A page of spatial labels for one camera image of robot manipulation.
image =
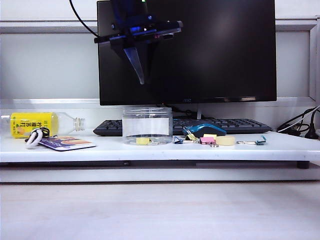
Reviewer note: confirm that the beige tape roll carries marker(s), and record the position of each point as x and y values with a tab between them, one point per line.
225	140

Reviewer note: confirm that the pink binder clip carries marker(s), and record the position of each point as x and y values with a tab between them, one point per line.
207	140

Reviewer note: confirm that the white desk riser board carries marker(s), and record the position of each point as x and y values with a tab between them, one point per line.
150	151

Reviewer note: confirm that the silver monitor stand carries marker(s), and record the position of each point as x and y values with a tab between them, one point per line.
199	111

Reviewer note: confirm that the teal binder clip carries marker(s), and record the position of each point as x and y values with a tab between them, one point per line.
261	141

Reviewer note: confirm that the yellow binder clip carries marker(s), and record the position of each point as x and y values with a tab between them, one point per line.
142	141
192	136
210	135

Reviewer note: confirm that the blue binder clip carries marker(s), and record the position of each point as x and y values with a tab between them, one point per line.
178	140

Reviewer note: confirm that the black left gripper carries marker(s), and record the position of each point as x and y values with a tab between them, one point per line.
140	33

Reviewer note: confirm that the black computer monitor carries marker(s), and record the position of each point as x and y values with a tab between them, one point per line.
225	62

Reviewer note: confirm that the round transparent plastic jar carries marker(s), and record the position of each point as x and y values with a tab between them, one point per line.
147	125

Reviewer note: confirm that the white lower base panel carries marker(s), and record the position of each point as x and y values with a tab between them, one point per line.
150	175

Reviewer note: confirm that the black riser foot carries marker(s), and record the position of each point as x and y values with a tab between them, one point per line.
302	165

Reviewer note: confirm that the purple orange card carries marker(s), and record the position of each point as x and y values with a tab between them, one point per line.
70	143

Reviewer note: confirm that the clear bottle yellow label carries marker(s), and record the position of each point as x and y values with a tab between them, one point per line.
35	125

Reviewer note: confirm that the black power plug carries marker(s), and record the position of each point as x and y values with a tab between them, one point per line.
312	132

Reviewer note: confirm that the blue black computer mouse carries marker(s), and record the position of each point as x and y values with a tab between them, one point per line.
207	129

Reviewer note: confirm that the black keyboard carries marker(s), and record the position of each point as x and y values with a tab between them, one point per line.
237	125

